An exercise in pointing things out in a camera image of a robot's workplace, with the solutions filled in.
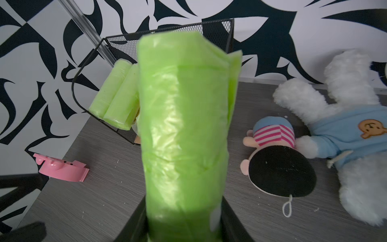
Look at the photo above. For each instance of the pink plastic toy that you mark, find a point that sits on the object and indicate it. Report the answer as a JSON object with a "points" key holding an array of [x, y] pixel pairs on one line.
{"points": [[60, 169]]}

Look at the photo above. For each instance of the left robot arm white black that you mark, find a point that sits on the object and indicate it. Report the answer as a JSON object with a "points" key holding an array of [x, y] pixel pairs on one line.
{"points": [[22, 185]]}

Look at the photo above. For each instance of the green trash bag roll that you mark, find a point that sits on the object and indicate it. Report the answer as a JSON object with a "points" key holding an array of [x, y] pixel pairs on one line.
{"points": [[125, 105], [109, 89], [187, 92]]}

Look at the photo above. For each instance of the white teddy bear blue shirt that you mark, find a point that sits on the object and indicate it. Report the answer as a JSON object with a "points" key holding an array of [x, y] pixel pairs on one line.
{"points": [[351, 133]]}

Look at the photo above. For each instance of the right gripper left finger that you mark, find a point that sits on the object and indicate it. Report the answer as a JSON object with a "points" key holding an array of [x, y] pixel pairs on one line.
{"points": [[136, 229]]}

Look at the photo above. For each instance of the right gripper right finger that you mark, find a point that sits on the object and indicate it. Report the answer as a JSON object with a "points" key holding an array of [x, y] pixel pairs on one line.
{"points": [[232, 229]]}

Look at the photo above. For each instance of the small doll striped hat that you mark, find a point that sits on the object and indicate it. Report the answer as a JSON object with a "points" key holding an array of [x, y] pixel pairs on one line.
{"points": [[276, 167]]}

